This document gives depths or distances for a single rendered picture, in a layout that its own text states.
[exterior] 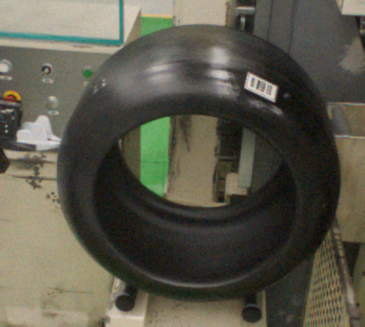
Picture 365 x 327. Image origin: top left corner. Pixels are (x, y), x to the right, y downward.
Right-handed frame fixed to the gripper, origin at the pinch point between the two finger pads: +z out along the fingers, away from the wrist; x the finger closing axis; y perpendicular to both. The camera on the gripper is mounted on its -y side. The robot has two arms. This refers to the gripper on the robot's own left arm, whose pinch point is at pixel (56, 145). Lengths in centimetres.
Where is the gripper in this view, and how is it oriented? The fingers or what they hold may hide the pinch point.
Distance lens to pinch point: 141.1
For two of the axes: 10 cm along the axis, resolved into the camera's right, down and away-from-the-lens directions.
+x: 0.9, -5.2, 8.5
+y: 1.5, -8.4, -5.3
